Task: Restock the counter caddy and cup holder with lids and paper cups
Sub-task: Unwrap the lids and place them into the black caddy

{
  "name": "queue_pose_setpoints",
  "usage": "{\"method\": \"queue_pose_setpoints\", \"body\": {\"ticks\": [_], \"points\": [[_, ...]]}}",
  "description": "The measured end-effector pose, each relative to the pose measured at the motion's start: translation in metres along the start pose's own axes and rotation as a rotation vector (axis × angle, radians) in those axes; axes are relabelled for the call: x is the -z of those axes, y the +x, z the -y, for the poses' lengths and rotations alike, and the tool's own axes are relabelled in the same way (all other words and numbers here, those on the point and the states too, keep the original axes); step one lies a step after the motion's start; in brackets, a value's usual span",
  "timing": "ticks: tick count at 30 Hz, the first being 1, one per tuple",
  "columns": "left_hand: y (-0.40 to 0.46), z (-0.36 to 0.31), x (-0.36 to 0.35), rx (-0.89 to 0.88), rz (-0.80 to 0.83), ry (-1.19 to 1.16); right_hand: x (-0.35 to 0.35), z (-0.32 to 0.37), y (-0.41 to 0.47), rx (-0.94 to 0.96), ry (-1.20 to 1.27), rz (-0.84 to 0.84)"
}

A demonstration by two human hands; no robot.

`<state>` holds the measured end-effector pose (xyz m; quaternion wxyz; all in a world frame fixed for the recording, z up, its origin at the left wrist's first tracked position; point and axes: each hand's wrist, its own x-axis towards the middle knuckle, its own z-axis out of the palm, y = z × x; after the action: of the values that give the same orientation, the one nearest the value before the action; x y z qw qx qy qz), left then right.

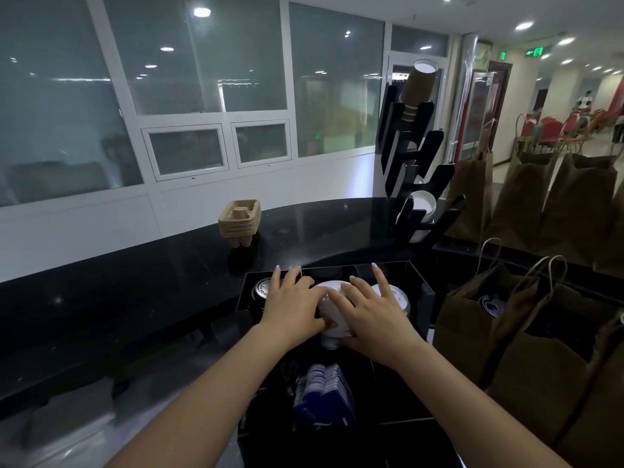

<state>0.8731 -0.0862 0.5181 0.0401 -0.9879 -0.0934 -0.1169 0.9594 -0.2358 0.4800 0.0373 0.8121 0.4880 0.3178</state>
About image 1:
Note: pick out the person's left forearm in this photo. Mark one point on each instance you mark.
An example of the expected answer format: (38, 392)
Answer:
(205, 404)

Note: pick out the black glossy bar counter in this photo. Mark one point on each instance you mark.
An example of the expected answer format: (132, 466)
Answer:
(146, 297)

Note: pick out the bundle of blue paper packets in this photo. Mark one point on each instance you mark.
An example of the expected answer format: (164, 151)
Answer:
(324, 394)

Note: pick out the stack of pulp cup trays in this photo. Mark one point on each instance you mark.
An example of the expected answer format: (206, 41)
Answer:
(239, 221)

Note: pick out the brown cup stack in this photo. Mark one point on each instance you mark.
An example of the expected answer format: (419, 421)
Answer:
(418, 87)

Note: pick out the white framed window partition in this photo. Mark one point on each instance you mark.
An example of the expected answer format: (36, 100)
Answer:
(73, 229)

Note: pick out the person's right forearm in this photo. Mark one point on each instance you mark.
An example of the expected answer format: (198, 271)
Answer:
(468, 414)

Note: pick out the row of red chairs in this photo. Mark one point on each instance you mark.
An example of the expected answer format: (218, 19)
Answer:
(560, 129)

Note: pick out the stack of white lids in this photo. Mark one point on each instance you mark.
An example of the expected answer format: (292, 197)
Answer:
(335, 286)
(397, 297)

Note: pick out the row of brown paper bags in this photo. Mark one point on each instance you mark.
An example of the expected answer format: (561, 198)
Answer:
(536, 204)

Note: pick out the white cup stack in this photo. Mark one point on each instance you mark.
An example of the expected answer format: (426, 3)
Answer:
(421, 204)

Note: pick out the dark red door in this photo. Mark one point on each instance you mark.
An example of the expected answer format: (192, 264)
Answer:
(495, 102)

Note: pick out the green exit sign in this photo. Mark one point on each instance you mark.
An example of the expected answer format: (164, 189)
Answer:
(536, 52)

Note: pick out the black acrylic condiment organizer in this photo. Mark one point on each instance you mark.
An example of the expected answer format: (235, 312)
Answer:
(400, 385)

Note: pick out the person's left hand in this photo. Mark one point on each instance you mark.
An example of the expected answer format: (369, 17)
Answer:
(292, 311)

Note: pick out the person's right hand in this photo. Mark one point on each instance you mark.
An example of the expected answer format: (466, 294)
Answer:
(380, 326)

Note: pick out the black cup dispenser rack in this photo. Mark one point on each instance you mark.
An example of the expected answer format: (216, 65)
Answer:
(414, 155)

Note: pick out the stack of black lids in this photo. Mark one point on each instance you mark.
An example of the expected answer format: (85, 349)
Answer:
(263, 289)

